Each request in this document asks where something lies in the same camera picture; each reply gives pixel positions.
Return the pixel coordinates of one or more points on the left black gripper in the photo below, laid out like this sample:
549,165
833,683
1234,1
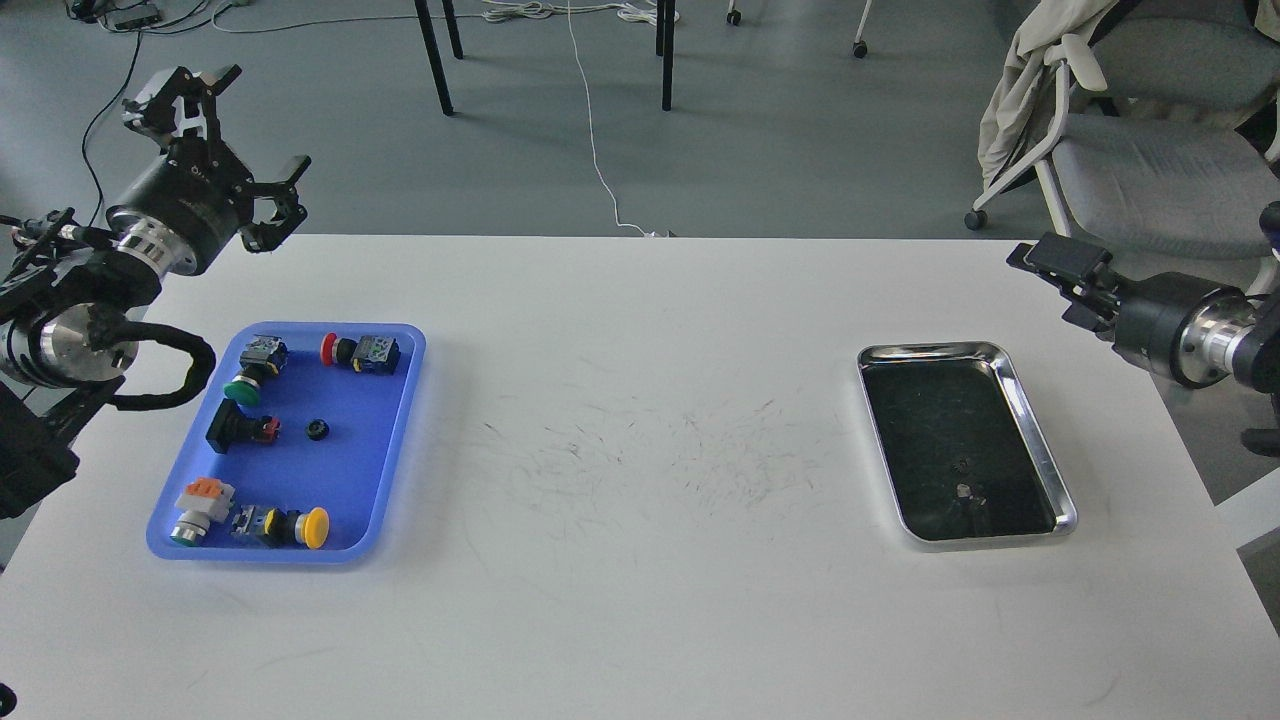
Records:
187,204

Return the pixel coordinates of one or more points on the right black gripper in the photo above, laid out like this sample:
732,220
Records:
1187,329

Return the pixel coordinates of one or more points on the small black gear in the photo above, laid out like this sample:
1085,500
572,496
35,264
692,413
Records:
317,429

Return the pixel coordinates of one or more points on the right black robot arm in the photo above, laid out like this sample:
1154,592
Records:
1187,329

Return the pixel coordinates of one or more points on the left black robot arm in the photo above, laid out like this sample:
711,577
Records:
69,344

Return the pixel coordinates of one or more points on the grey office chair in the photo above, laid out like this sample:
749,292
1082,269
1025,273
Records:
1135,136

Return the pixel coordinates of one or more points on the black power strip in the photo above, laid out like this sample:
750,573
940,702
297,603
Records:
116,16

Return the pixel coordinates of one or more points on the steel tray with black liner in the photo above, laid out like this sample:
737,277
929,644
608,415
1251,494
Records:
966,460

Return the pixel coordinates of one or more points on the blue plastic tray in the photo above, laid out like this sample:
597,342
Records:
349,473

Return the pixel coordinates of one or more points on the black table leg left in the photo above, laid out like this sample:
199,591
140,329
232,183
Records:
434,51

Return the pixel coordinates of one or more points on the black table leg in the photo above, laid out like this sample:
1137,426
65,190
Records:
665,20
434,51

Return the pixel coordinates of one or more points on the beige jacket on chair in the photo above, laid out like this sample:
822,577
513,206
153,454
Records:
1012,102

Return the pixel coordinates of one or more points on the black table leg right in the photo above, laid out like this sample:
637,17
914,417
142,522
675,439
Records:
665,20

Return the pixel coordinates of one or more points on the green push button switch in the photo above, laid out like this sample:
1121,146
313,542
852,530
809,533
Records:
263,359

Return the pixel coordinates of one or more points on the red emergency stop switch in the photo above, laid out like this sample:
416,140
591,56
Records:
371,354

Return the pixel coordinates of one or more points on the black push button switch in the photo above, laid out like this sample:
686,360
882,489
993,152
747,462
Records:
230,426

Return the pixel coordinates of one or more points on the silver orange push button switch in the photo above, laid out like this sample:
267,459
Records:
204,502

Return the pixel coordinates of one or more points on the yellow push button switch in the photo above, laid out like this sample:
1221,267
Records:
278,528

